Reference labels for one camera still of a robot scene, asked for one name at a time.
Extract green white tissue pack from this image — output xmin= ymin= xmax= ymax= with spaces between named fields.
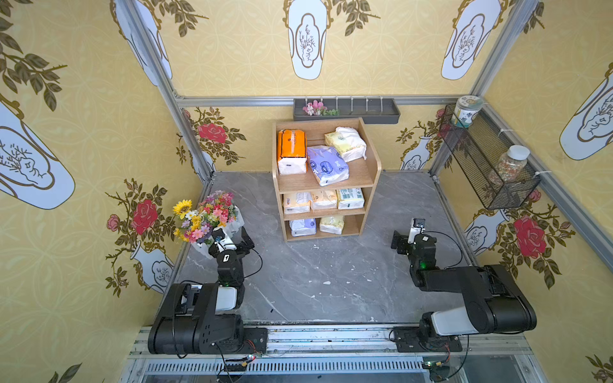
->
xmin=336 ymin=188 xmax=365 ymax=210

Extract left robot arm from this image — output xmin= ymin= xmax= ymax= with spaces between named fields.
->
xmin=147 ymin=228 xmax=268 ymax=358

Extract grey wall hook rack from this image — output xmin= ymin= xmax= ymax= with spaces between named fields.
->
xmin=293 ymin=97 xmax=401 ymax=124

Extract cream tissue pack middle-centre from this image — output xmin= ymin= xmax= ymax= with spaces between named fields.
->
xmin=311 ymin=190 xmax=338 ymax=211

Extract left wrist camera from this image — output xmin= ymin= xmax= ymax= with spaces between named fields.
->
xmin=208 ymin=228 xmax=236 ymax=258

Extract colourful flower bouquet planter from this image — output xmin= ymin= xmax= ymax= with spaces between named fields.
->
xmin=172 ymin=191 xmax=244 ymax=251

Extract wooden three-tier shelf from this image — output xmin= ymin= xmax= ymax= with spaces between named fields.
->
xmin=272 ymin=118 xmax=382 ymax=241

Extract white orange tissue pack middle-left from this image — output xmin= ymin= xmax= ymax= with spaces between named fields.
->
xmin=283 ymin=191 xmax=312 ymax=215

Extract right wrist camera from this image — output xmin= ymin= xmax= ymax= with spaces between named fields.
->
xmin=407 ymin=218 xmax=426 ymax=244

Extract black wire wall basket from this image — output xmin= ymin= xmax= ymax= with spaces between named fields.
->
xmin=440 ymin=105 xmax=541 ymax=210

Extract white lidded jar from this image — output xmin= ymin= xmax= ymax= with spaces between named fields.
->
xmin=450 ymin=95 xmax=484 ymax=129

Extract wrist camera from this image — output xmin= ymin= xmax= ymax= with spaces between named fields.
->
xmin=407 ymin=218 xmax=426 ymax=244
xmin=208 ymin=228 xmax=236 ymax=258

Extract white purple tissue pack bottom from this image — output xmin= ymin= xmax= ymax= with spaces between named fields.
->
xmin=289 ymin=219 xmax=317 ymax=237

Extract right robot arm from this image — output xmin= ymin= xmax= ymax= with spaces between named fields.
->
xmin=390 ymin=231 xmax=537 ymax=353

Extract pale yellow tissue pack bottom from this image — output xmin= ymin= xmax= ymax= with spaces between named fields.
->
xmin=319 ymin=215 xmax=345 ymax=236

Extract metal base rail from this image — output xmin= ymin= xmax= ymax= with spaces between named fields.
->
xmin=119 ymin=322 xmax=547 ymax=382

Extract small pink flowers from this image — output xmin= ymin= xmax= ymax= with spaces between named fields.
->
xmin=303 ymin=100 xmax=339 ymax=116

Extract clear jar with filling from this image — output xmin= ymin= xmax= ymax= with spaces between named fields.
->
xmin=488 ymin=145 xmax=531 ymax=185

